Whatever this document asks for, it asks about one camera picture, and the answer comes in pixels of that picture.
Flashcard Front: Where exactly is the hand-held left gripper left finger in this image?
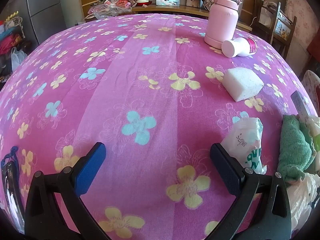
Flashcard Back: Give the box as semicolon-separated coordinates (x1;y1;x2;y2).
24;142;112;240

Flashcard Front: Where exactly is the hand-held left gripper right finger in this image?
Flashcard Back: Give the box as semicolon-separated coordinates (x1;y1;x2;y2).
207;142;292;240

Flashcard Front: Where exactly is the white plastic wrapper green print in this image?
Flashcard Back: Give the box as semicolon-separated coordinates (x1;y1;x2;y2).
221;117;267;175

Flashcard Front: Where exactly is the green towel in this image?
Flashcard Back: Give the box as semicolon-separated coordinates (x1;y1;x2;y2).
278;115;316;182

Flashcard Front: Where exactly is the white plastic bag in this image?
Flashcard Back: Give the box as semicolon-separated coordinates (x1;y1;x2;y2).
285;172;320;233

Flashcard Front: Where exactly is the white foam sponge block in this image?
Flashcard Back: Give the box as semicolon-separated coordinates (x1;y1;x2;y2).
222;68;264;102

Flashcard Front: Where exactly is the pink floral tablecloth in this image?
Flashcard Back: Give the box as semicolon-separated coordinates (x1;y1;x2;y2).
0;12;319;240

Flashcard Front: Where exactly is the floral sofa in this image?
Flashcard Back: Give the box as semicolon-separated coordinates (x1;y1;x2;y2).
302;69;320;100

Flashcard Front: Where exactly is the white bottle with magenta label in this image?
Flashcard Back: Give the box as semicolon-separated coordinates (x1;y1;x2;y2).
221;37;258;58

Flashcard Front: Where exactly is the pink insulated bottle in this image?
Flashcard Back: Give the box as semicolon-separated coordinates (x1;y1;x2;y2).
204;0;243;47

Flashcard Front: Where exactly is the dark wooden chair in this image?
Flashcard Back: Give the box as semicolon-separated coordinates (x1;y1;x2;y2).
254;0;298;55

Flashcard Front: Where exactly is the pile of colourful bags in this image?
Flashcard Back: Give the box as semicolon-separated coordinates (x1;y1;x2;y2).
0;11;33;83

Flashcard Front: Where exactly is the pile of clear plastic bags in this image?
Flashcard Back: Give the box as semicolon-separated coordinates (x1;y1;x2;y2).
89;0;140;20

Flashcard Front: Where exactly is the wooden cabinet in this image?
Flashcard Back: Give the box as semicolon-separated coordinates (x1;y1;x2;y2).
85;4;253;32

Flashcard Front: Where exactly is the grey refrigerator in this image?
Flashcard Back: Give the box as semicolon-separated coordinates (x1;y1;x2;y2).
15;0;87;45

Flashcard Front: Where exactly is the air conditioner with floral cover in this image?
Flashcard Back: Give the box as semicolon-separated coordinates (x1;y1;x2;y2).
285;0;320;38

